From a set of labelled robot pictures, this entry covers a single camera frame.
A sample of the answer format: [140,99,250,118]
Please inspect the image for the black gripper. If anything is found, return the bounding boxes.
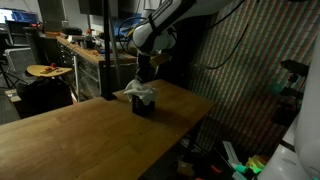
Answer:
[135,53,156,84]

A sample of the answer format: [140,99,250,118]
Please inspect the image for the grey-white cloth towel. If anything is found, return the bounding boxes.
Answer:
[123,78,158,105]

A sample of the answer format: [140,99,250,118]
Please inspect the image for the black perforated box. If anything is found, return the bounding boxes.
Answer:
[131,94,156,118]

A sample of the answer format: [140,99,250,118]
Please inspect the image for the black vertical pole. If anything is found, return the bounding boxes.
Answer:
[101,0,117,102]

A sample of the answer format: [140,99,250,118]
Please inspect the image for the wooden top workbench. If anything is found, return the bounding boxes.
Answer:
[55,34,138,102]

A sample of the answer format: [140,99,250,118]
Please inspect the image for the round wooden stool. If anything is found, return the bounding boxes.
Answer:
[26,63,73,80]

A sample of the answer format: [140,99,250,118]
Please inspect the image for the black bin bag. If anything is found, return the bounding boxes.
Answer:
[15,77,75,119]

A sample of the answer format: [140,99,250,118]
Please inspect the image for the lit blue computer screen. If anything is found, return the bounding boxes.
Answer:
[0,7,39,25]

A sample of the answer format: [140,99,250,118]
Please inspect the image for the green yellow plastic tool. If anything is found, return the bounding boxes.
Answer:
[229,153,269,177]

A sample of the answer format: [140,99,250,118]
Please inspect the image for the white robot housing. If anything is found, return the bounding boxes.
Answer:
[256,31,320,180]

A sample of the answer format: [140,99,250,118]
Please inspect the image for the tan wrist camera block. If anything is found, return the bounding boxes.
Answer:
[149,52,173,68]

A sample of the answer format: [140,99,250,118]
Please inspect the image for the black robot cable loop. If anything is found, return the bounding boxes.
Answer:
[116,15,144,56]

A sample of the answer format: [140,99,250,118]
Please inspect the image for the black hanging cable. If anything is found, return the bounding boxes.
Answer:
[194,0,251,71]

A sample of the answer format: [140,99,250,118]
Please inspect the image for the black camera on stand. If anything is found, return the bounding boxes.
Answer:
[279,59,310,101]

